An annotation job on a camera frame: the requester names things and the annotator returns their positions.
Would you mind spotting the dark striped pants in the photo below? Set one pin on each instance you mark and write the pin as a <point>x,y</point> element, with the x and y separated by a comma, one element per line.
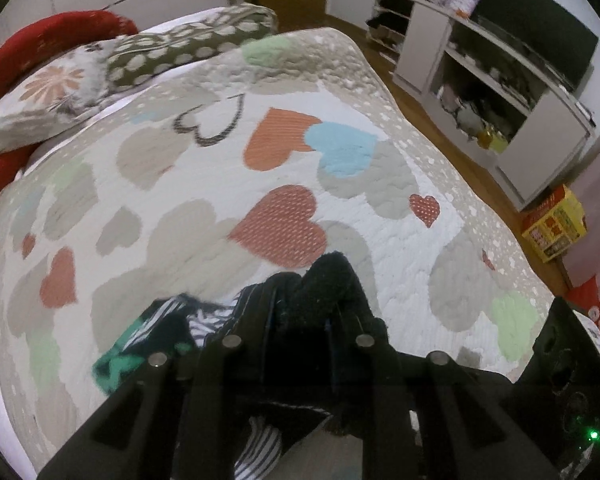
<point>254,378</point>

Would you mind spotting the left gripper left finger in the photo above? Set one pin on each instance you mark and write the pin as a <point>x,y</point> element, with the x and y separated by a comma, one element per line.
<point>145,409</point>

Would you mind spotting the floral white pillow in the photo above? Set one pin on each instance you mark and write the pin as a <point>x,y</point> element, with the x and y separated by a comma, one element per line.
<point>60,95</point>

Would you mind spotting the small picture frame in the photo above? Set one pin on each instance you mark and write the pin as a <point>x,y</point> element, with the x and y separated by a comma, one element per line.
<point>462,8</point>

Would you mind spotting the olive dotted pillow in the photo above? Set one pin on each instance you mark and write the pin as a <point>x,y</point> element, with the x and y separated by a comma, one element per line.
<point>140,57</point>

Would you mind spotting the yellow cardboard box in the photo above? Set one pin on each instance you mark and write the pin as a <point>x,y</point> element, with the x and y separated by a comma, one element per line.
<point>556,224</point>

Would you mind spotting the white shelf cabinet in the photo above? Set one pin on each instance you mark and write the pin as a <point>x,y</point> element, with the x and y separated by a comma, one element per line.
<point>491,101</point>

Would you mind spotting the heart pattern quilt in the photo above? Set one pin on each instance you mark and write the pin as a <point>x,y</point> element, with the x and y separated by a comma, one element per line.
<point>254,162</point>

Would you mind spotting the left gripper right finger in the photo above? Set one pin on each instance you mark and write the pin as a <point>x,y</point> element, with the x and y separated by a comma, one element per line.
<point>417,418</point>

